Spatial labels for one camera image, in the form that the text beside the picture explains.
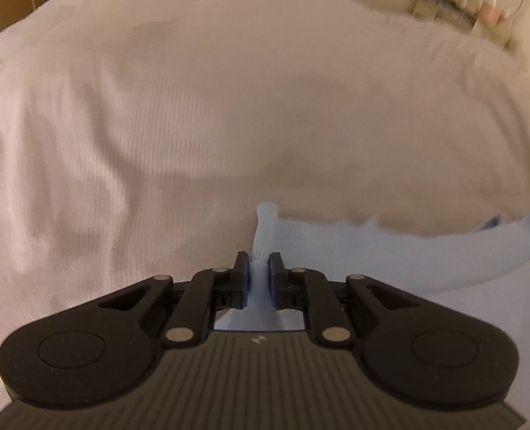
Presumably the light grey duvet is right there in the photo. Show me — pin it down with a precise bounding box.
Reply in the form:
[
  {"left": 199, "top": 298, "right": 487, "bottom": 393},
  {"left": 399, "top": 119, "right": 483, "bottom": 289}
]
[{"left": 0, "top": 0, "right": 530, "bottom": 413}]

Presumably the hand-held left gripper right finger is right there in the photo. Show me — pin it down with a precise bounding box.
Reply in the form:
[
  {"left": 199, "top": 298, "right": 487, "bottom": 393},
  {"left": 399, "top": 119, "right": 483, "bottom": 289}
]
[{"left": 269, "top": 252, "right": 422, "bottom": 349}]

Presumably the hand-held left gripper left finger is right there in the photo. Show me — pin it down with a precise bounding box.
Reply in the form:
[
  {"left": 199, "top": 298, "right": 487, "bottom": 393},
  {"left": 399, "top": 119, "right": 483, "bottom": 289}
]
[{"left": 95, "top": 251, "right": 250, "bottom": 349}]

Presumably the light blue shirt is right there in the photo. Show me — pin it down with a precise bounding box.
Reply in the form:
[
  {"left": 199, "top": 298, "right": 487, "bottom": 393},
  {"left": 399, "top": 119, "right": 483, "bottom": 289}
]
[{"left": 213, "top": 201, "right": 530, "bottom": 413}]

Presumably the pink cup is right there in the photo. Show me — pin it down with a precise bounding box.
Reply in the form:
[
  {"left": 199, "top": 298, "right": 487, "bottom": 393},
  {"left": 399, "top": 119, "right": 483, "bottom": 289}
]
[{"left": 480, "top": 2, "right": 504, "bottom": 24}]

